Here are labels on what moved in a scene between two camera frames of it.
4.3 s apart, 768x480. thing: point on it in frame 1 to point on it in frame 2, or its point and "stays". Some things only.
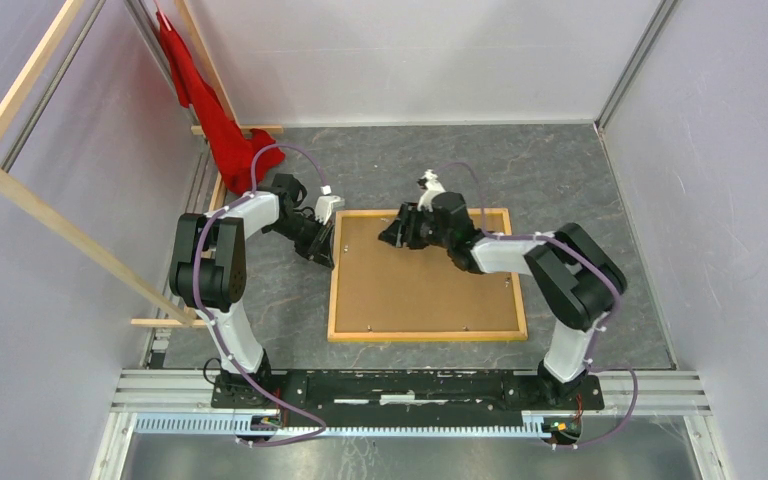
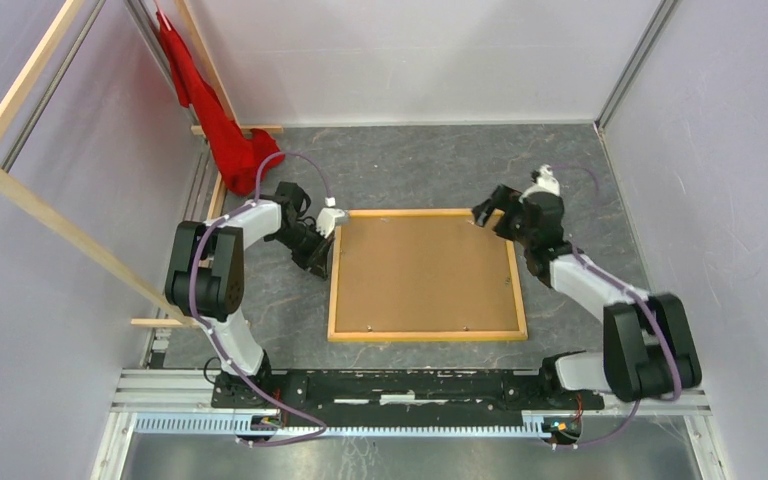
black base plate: x=319 y=398 stays
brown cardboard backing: x=384 y=287 stays
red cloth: x=231 y=146 stays
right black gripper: x=401 y=231 to x=504 y=199
